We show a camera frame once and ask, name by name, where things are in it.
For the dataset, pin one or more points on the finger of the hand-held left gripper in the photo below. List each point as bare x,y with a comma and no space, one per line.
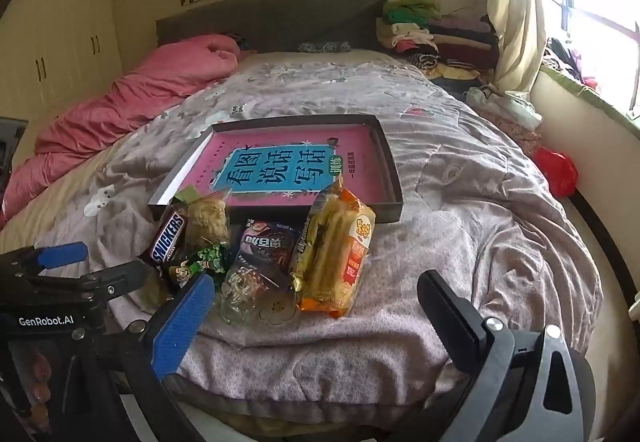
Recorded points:
120,279
65,254

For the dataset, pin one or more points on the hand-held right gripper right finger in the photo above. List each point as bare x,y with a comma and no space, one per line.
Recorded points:
450,317

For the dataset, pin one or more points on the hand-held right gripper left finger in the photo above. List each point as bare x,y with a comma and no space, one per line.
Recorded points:
184,322

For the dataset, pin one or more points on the green candy packet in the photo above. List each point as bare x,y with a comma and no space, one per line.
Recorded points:
200,263

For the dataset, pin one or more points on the brown chocolate bar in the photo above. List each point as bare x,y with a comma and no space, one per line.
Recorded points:
167,239

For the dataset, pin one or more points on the clear snack packet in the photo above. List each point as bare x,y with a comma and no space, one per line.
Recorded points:
245,293

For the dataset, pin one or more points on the clear flaky pastry packet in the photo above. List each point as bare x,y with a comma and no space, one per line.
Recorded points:
207,219

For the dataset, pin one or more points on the dark blue sandwich cookie packet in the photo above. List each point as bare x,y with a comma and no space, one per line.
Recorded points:
270,244

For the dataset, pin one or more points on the orange rice cracker packet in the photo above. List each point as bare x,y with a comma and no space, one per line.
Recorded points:
345,252

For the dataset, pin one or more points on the yellow wafer packet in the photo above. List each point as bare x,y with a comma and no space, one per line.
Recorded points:
302,247

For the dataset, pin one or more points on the dark grey shallow box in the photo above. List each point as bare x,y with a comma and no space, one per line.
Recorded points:
390,162

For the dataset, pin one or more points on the person's left hand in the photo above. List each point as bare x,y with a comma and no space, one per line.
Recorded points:
41,374

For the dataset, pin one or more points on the floral mauve quilt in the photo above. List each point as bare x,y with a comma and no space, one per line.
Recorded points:
475,222

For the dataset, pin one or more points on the dark grey object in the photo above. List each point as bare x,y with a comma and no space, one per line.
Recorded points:
12,142

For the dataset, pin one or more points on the pink duvet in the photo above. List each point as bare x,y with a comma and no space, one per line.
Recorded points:
125,107

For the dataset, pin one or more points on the pink book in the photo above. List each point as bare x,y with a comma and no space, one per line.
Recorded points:
280,167

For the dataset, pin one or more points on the red plastic bag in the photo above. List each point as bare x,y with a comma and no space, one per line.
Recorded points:
557,169

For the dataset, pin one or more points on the white crumpled cloth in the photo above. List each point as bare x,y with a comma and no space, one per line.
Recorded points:
500,104

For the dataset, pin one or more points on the cream wardrobe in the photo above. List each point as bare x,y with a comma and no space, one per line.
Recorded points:
65,22

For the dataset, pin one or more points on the green windowsill mat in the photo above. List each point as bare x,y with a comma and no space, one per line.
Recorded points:
590,97

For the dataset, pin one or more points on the pile of folded clothes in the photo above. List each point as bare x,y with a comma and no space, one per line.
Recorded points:
450,42

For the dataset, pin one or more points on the clothes on windowsill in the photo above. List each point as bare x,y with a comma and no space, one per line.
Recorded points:
565,62

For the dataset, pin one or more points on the dark patterned pillow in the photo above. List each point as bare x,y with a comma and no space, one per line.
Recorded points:
322,47

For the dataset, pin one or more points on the cream curtain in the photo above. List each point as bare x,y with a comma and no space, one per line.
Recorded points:
520,22

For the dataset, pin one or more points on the dark grey headboard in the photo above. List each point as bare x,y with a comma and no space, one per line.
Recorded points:
300,17

